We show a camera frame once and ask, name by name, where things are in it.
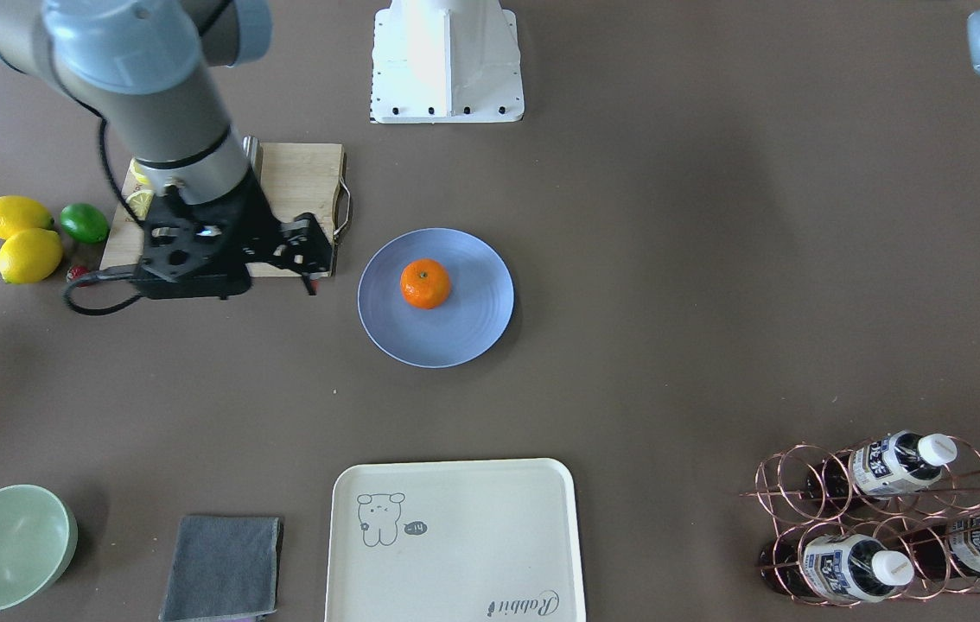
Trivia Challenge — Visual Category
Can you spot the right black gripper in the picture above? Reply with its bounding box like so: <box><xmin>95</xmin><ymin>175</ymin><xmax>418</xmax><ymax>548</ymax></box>
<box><xmin>133</xmin><ymin>172</ymin><xmax>334</xmax><ymax>300</ymax></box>

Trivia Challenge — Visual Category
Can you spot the orange mandarin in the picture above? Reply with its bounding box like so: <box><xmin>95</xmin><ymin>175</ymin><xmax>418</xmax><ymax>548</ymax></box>
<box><xmin>399</xmin><ymin>258</ymin><xmax>452</xmax><ymax>310</ymax></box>

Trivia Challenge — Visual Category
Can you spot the blue plate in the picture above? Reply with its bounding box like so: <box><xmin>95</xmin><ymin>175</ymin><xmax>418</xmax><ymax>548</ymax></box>
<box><xmin>357</xmin><ymin>227</ymin><xmax>514</xmax><ymax>369</ymax></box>

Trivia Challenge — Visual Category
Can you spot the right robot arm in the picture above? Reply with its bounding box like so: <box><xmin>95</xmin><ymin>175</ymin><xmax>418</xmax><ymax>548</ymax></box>
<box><xmin>0</xmin><ymin>1</ymin><xmax>334</xmax><ymax>300</ymax></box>

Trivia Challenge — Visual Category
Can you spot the bamboo cutting board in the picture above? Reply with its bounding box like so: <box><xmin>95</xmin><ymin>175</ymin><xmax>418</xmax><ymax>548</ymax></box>
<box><xmin>98</xmin><ymin>142</ymin><xmax>351</xmax><ymax>278</ymax></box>

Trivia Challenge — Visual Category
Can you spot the steel muddler black tip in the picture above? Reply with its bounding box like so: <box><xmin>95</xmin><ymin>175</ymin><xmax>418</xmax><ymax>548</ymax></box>
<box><xmin>242</xmin><ymin>135</ymin><xmax>264</xmax><ymax>180</ymax></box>

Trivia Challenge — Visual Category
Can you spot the thin lemon slice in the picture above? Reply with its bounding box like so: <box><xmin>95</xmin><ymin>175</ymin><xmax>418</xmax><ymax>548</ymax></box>
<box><xmin>126</xmin><ymin>189</ymin><xmax>155</xmax><ymax>220</ymax></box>

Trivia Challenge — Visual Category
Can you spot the thick lemon half slice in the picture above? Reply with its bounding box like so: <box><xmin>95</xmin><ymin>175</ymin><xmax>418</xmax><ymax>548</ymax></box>
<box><xmin>128</xmin><ymin>159</ymin><xmax>150</xmax><ymax>186</ymax></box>

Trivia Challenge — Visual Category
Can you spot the red strawberry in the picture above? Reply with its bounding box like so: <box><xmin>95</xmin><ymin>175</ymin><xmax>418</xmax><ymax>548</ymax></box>
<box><xmin>65</xmin><ymin>265</ymin><xmax>98</xmax><ymax>287</ymax></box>

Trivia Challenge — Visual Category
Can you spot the green lime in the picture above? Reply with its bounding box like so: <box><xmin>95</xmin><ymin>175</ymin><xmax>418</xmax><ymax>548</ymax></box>
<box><xmin>59</xmin><ymin>202</ymin><xmax>110</xmax><ymax>244</ymax></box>

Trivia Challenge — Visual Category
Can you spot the tea bottle upper rack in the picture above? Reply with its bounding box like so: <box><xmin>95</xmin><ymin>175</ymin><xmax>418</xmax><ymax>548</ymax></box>
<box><xmin>805</xmin><ymin>430</ymin><xmax>958</xmax><ymax>508</ymax></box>

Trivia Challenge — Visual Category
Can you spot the yellow lemon near strawberry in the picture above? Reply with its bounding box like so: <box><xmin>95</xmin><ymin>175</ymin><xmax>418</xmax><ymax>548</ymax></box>
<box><xmin>0</xmin><ymin>228</ymin><xmax>64</xmax><ymax>284</ymax></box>

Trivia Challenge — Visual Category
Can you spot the grey folded cloth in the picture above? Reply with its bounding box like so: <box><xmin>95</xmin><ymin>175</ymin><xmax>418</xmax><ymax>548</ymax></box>
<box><xmin>158</xmin><ymin>515</ymin><xmax>283</xmax><ymax>621</ymax></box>

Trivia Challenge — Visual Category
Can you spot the cream rabbit tray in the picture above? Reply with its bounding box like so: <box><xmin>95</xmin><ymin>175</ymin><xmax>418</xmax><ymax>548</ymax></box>
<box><xmin>325</xmin><ymin>458</ymin><xmax>588</xmax><ymax>621</ymax></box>

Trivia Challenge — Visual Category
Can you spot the yellow lemon near lime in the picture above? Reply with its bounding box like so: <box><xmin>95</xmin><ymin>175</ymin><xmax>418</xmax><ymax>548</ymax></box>
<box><xmin>0</xmin><ymin>194</ymin><xmax>53</xmax><ymax>240</ymax></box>

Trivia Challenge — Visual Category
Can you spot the tea bottle lower front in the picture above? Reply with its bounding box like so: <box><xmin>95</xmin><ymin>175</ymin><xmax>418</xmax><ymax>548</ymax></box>
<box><xmin>758</xmin><ymin>534</ymin><xmax>915</xmax><ymax>606</ymax></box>

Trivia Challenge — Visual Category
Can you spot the green bowl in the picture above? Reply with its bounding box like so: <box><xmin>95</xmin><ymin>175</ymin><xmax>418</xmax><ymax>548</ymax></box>
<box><xmin>0</xmin><ymin>484</ymin><xmax>78</xmax><ymax>611</ymax></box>

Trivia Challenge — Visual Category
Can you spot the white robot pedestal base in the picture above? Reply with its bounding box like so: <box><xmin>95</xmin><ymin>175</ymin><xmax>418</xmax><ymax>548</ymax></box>
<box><xmin>369</xmin><ymin>1</ymin><xmax>525</xmax><ymax>124</ymax></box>

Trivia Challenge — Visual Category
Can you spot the copper wire bottle rack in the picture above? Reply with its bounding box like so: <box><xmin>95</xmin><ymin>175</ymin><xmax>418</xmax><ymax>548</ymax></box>
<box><xmin>750</xmin><ymin>435</ymin><xmax>980</xmax><ymax>607</ymax></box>

